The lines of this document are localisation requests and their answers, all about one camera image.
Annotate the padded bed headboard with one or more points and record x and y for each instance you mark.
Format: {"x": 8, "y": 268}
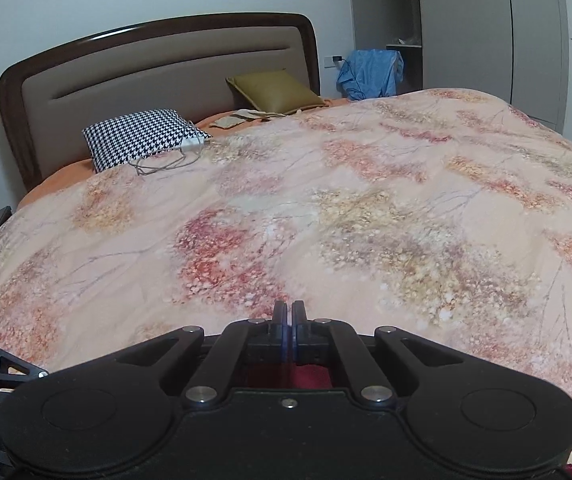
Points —
{"x": 166, "y": 70}

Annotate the houndstooth pillow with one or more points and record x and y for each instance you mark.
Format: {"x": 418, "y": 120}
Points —
{"x": 141, "y": 135}

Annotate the floral duvet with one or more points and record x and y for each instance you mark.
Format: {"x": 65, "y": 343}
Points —
{"x": 316, "y": 220}

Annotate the olive green pillow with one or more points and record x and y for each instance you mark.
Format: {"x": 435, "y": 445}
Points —
{"x": 271, "y": 90}

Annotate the white crumpled cloth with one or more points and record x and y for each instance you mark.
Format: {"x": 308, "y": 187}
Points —
{"x": 410, "y": 40}

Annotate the blue garment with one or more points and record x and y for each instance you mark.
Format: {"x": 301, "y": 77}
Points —
{"x": 371, "y": 72}

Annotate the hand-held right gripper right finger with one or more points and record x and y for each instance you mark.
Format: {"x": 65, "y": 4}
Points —
{"x": 301, "y": 335}

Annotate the white wall socket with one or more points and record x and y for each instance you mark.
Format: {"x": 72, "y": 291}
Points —
{"x": 332, "y": 61}

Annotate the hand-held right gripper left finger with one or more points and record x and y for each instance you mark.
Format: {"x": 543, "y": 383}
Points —
{"x": 278, "y": 335}

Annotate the grey wardrobe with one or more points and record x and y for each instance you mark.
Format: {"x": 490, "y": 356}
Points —
{"x": 466, "y": 25}

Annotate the beige patterned cloth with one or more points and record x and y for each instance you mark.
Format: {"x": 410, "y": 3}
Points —
{"x": 238, "y": 119}

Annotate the dark red sweater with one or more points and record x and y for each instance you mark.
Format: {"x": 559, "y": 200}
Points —
{"x": 311, "y": 376}

